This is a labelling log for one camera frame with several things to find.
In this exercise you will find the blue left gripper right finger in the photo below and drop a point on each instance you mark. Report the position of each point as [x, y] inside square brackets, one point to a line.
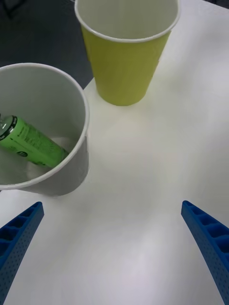
[212, 243]

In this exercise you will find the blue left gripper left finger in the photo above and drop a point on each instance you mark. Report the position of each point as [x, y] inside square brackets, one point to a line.
[19, 240]

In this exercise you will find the green plastic bottle black cap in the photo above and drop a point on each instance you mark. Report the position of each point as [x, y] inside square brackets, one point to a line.
[31, 143]

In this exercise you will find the grey plastic waste bin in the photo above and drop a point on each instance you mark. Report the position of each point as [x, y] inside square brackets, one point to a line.
[71, 171]

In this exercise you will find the yellow-green plastic waste bin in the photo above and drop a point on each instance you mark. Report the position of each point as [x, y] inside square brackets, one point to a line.
[124, 71]

